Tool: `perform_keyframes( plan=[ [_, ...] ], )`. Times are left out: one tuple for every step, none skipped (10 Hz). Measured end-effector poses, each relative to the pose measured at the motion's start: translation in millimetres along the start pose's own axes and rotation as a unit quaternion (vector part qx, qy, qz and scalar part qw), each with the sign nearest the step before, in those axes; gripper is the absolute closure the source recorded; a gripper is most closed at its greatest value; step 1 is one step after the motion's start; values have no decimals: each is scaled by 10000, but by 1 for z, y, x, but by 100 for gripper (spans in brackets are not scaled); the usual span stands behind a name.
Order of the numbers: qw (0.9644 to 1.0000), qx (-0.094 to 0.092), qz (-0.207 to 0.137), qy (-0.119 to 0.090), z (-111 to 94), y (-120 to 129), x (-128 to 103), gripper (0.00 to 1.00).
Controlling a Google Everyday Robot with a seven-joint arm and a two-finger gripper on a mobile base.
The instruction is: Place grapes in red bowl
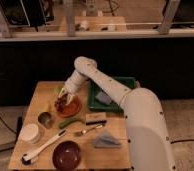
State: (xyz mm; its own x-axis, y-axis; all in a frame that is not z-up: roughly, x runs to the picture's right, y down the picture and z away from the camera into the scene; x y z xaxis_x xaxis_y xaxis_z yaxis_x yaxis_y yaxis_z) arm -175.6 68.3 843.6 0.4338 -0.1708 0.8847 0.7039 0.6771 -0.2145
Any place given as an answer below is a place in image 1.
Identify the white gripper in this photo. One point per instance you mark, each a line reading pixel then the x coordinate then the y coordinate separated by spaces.
pixel 72 85

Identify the dark red grape bunch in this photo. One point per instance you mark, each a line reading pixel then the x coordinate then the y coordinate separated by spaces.
pixel 60 103

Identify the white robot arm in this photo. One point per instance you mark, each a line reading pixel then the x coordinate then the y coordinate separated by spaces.
pixel 149 148

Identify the dark red bowl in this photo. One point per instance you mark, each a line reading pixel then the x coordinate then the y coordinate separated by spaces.
pixel 66 156

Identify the orange plate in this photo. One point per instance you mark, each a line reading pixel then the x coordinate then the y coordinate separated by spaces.
pixel 71 109

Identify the green cucumber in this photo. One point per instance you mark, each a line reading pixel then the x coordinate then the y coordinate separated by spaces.
pixel 69 121

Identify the metal cup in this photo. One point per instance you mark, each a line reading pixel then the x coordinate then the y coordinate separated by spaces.
pixel 46 119

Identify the grey sponge in tray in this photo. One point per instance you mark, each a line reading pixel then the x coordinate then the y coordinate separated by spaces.
pixel 103 98

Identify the wooden cutting board table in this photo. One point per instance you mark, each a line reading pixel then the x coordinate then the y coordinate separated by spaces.
pixel 92 158

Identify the wooden block with black edge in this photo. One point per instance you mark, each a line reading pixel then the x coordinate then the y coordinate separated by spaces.
pixel 94 118

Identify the silver fork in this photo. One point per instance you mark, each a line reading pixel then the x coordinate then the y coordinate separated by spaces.
pixel 83 132

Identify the white round container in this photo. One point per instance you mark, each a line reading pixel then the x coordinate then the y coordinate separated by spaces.
pixel 30 133

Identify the grey folded cloth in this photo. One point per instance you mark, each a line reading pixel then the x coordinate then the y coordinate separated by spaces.
pixel 106 140

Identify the green tray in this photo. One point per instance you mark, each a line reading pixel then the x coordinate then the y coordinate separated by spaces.
pixel 94 89

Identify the white handled brush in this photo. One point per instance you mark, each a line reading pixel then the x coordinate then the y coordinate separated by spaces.
pixel 28 158

